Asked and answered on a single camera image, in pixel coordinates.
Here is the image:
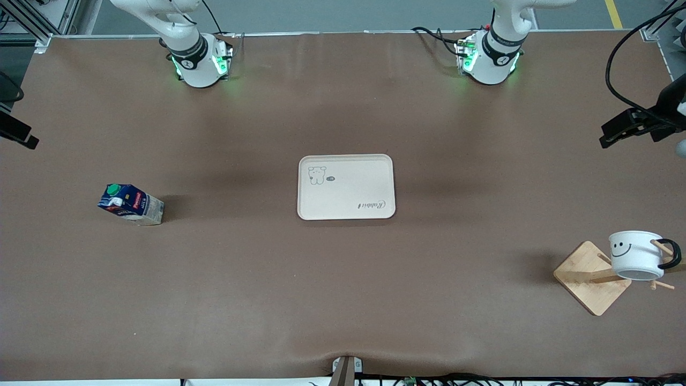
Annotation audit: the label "black right arm base cable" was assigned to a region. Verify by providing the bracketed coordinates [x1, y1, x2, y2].
[201, 0, 239, 49]

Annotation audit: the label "blue milk carton green cap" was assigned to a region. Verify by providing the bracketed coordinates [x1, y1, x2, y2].
[97, 183, 165, 226]

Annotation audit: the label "beige plastic tray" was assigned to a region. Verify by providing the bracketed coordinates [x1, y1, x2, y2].
[297, 154, 397, 221]

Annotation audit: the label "white cup black handle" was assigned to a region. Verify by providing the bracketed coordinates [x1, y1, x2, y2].
[608, 231, 682, 282]

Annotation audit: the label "brown camera mount post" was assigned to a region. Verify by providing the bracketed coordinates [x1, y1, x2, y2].
[330, 355, 364, 386]

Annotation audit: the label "black left arm base cables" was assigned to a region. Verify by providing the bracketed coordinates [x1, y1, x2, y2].
[411, 26, 472, 60]

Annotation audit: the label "aluminium frame post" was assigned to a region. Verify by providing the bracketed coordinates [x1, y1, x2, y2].
[640, 0, 686, 81]
[0, 0, 81, 54]

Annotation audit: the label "black cable bundle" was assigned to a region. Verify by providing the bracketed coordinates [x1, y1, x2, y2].
[308, 373, 686, 386]

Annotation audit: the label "wooden cup rack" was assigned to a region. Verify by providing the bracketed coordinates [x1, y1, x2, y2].
[553, 240, 686, 317]

